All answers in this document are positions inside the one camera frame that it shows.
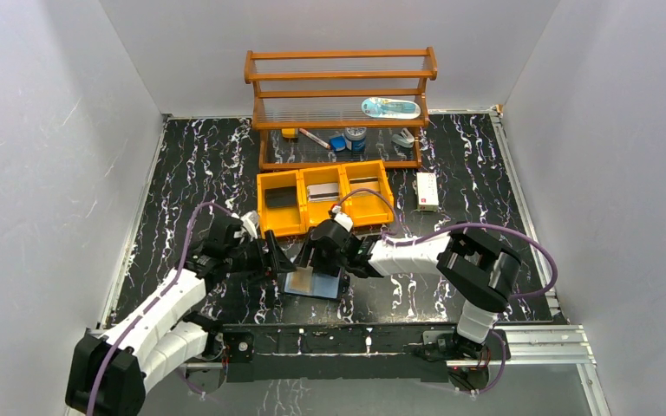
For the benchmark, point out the yellow plastic bin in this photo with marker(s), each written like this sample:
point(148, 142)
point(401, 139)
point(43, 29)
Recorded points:
point(284, 222)
point(319, 211)
point(366, 208)

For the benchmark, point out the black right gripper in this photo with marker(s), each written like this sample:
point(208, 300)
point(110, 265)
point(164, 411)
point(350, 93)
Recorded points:
point(319, 267)

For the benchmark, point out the black cards stack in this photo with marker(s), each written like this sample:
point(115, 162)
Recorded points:
point(281, 197)

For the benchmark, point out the right yellow plastic bin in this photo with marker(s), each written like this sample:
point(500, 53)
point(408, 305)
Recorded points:
point(366, 208)

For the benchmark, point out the small yellow object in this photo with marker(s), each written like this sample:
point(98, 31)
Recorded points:
point(289, 133)

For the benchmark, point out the red white marker pen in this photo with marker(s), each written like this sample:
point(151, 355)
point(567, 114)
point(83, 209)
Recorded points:
point(314, 138)

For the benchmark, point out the white small box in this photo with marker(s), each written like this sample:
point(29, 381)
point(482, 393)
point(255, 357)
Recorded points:
point(427, 191)

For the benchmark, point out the round tape tin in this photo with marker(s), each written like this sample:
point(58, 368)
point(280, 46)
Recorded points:
point(355, 138)

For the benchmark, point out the middle yellow plastic bin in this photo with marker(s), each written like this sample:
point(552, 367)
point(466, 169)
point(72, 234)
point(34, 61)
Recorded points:
point(319, 211)

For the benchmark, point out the blue blister pack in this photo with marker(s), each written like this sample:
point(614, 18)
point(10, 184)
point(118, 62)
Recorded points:
point(390, 109)

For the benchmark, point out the aluminium frame rail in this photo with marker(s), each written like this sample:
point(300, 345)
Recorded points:
point(524, 345)

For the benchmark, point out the orange wooden shelf rack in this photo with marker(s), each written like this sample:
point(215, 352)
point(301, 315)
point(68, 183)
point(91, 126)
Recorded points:
point(325, 89)

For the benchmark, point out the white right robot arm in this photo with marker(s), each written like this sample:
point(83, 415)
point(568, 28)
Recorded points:
point(480, 267)

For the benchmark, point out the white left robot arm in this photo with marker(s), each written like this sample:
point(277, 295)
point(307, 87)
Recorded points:
point(112, 373)

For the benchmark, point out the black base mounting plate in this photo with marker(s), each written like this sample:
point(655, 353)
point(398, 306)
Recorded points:
point(360, 351)

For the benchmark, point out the black leather card holder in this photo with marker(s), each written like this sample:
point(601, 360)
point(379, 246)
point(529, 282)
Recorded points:
point(326, 287)

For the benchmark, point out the grey stapler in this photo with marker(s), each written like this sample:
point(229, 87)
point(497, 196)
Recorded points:
point(404, 138)

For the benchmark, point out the gold vip card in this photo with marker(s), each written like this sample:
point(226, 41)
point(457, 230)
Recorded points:
point(371, 183)
point(299, 282)

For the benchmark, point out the silver cards stack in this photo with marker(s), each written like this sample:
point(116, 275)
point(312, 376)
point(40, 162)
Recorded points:
point(323, 192)

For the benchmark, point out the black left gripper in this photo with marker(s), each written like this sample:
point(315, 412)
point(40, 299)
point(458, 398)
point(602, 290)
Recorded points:
point(267, 253)

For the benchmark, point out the left yellow plastic bin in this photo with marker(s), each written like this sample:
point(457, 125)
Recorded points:
point(284, 222)

